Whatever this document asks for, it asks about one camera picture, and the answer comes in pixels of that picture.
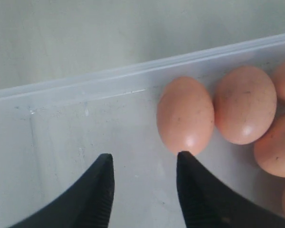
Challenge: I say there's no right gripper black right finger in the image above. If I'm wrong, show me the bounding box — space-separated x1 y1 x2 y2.
177 152 285 228

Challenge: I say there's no clear plastic tray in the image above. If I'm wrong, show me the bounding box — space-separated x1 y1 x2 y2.
0 33 285 228

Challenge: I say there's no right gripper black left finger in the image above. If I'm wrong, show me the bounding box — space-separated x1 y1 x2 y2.
13 153 115 228

